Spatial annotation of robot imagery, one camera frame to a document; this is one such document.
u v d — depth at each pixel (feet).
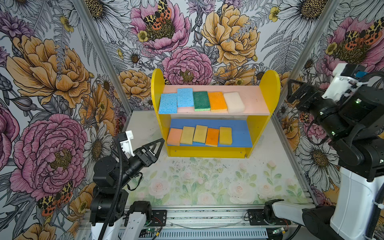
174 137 2.80
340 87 1.22
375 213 1.02
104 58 2.94
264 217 2.40
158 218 2.40
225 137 2.85
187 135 2.87
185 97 2.28
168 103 2.20
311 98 1.29
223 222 2.44
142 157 1.58
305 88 1.27
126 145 1.67
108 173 1.29
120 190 1.21
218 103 2.22
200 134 2.86
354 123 1.01
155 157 1.60
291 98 1.40
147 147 1.60
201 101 2.21
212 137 2.85
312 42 2.74
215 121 3.00
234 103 2.14
